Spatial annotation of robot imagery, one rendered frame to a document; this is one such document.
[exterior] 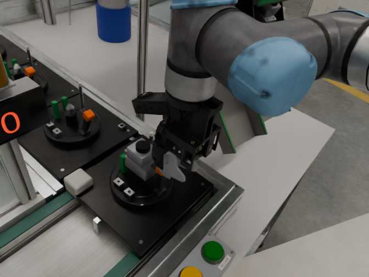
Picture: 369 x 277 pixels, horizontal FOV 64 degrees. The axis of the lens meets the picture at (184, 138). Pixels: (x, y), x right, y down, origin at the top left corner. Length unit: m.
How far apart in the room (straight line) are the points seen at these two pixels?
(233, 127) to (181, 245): 0.33
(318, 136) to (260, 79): 0.90
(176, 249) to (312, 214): 1.55
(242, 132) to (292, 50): 0.54
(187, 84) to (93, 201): 0.37
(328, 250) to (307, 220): 1.19
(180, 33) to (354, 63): 0.19
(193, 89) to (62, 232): 0.44
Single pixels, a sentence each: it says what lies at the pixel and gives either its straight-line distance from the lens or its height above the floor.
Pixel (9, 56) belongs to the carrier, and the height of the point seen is 0.97.
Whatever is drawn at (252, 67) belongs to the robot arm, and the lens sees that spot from 0.29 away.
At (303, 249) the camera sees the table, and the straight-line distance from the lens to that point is 0.83.
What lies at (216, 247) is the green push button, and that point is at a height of 0.97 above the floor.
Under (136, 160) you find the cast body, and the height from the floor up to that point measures 1.07.
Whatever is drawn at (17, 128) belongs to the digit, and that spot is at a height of 1.19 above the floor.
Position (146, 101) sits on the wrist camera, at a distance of 0.50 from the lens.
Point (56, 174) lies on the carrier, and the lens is 0.73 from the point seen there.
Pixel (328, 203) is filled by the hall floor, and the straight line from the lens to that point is 2.22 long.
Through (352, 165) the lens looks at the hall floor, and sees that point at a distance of 2.60.
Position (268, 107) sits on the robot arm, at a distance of 0.30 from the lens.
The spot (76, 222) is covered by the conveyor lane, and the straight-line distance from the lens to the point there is 0.71.
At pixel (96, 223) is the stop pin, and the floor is 0.97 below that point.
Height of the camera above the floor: 1.52
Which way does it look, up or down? 42 degrees down
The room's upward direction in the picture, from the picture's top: 9 degrees clockwise
